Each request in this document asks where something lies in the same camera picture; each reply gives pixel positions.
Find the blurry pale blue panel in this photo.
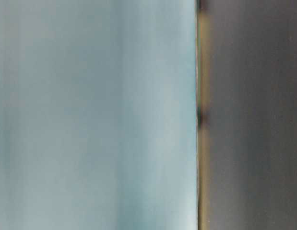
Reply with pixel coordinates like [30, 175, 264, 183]
[0, 0, 197, 230]

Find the blurry dark grey panel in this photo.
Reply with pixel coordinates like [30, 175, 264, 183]
[197, 0, 297, 230]

